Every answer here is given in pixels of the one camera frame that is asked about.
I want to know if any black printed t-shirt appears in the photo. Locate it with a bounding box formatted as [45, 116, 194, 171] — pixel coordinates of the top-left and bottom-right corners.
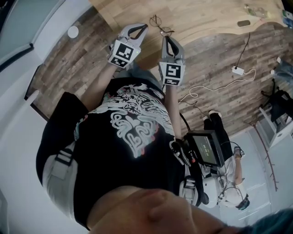
[35, 76, 204, 231]

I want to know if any person's left forearm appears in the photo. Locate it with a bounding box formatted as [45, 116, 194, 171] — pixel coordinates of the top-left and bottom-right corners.
[81, 65, 116, 114]

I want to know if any white round floor disc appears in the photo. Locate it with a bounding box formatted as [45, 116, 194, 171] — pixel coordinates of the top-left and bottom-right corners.
[67, 26, 79, 38]

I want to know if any person's face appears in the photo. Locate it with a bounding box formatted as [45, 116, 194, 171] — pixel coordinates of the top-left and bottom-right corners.
[88, 185, 229, 234]

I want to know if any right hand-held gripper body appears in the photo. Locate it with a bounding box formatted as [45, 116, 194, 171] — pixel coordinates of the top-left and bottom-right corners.
[158, 60, 186, 87]

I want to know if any white camera helmet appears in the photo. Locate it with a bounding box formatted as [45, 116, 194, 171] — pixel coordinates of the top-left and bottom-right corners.
[201, 177, 220, 209]

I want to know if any white floor cable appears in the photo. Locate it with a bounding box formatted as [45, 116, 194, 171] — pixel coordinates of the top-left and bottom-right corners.
[178, 68, 256, 103]

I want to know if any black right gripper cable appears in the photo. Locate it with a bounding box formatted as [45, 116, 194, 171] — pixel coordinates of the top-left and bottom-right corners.
[179, 112, 191, 140]

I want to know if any white harness vest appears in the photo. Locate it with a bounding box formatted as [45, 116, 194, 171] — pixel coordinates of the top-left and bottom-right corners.
[42, 141, 198, 220]

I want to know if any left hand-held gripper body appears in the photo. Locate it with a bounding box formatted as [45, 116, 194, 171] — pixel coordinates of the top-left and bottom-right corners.
[108, 33, 141, 69]

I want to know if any black power cable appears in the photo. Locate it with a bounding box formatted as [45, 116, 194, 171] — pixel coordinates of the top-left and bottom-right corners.
[235, 31, 251, 67]

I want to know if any thin black floor cable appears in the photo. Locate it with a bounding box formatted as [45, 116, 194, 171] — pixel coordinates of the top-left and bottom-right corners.
[178, 100, 212, 116]

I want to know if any person's right forearm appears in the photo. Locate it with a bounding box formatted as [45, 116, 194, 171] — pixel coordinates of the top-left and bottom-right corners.
[163, 85, 182, 138]

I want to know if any black office chair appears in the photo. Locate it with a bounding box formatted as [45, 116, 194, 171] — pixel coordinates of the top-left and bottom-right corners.
[260, 79, 293, 123]

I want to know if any black waist monitor rig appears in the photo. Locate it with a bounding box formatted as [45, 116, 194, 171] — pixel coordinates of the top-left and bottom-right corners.
[170, 129, 226, 170]

